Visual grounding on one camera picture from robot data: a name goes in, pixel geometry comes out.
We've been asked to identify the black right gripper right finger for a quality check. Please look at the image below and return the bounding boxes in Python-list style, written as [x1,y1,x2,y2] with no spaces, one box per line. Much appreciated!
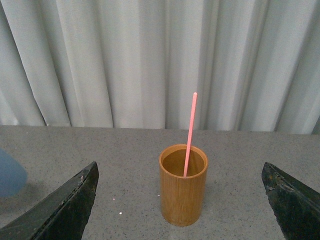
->
[261,162,320,240]

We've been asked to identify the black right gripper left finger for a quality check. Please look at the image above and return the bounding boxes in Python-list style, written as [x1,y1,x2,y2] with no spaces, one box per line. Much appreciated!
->
[0,161,99,240]

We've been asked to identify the pink chopstick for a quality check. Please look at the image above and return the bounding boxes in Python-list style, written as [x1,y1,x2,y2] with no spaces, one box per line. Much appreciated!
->
[183,92,198,177]

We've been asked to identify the blue cup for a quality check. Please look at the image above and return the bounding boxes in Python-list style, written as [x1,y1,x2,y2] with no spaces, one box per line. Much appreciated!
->
[0,149,28,198]

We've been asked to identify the brown wooden chopstick holder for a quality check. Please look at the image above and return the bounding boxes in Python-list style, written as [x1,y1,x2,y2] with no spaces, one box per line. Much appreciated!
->
[159,144,209,227]

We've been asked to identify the white curtain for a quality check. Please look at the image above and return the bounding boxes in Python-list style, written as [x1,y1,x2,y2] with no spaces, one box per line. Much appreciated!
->
[0,0,320,134]

